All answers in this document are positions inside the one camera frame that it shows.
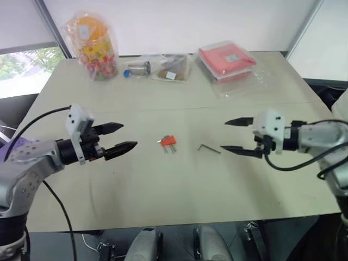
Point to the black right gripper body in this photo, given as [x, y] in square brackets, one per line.
[258, 147]

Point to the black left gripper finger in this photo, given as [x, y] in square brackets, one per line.
[110, 128]
[121, 149]

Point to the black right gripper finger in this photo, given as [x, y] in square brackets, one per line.
[239, 121]
[237, 149]

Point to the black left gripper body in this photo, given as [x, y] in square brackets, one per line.
[89, 146]

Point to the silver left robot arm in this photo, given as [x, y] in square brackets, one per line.
[25, 166]

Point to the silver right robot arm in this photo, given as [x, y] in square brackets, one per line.
[320, 137]

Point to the small metal hex key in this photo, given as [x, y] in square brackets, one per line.
[209, 148]

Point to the orange hex key holder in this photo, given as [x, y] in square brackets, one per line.
[169, 140]

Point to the red item in plastic bag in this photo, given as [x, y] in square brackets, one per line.
[242, 84]

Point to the small blue object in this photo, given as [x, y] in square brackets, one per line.
[126, 74]

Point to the red pouch with label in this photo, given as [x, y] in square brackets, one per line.
[224, 57]

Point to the colourful candy jar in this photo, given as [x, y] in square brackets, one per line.
[95, 46]

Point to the clear bag with brown pad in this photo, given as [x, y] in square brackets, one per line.
[172, 68]

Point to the grey rounded robot leg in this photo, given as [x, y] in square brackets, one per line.
[212, 243]
[145, 244]

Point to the white roller window blind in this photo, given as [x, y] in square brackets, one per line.
[21, 21]

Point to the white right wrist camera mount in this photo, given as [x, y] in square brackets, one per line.
[268, 122]

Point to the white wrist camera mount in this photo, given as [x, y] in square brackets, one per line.
[76, 119]
[268, 122]

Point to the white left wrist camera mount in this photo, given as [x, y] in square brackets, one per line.
[76, 119]

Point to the black metal bracket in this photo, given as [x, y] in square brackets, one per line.
[255, 239]
[107, 251]

